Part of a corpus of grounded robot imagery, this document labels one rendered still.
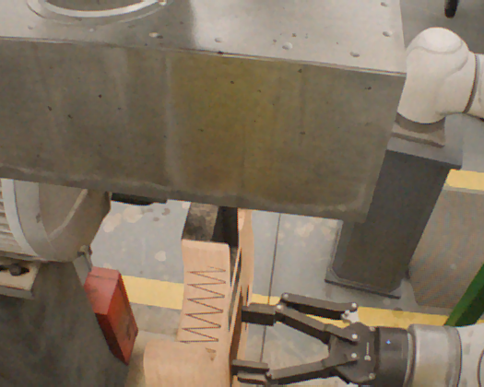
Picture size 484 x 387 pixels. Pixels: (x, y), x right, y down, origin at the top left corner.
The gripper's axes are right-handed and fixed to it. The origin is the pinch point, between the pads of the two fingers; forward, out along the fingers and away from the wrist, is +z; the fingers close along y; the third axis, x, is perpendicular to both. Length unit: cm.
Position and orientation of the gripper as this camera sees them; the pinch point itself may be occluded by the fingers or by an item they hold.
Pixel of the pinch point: (238, 339)
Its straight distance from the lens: 70.2
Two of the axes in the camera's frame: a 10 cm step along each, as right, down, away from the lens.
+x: 0.1, -6.9, -7.3
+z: -9.9, -1.1, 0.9
